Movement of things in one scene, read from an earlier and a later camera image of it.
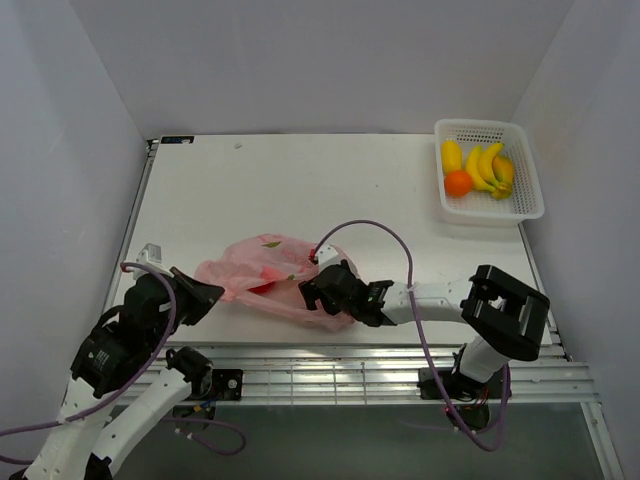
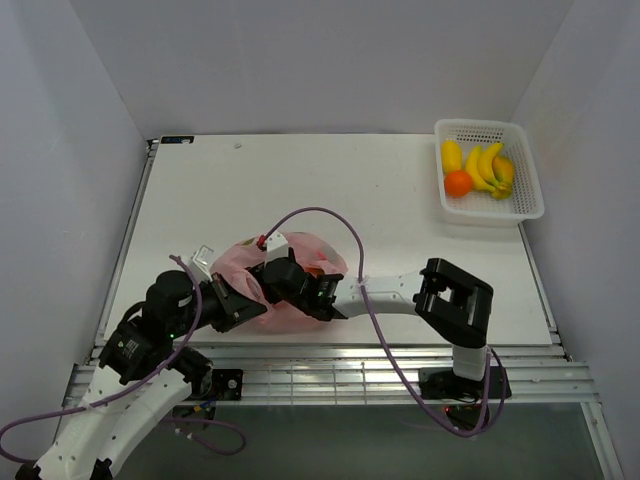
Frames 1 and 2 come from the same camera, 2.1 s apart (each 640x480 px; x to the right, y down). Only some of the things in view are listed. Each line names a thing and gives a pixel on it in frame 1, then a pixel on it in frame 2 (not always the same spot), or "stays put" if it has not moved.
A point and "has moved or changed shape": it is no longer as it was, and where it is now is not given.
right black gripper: (313, 293) -> (269, 295)
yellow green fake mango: (503, 168) stays put
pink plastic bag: (265, 270) has moved or changed shape
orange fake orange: (458, 183) stays put
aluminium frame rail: (371, 375) stays put
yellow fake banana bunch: (480, 164) stays put
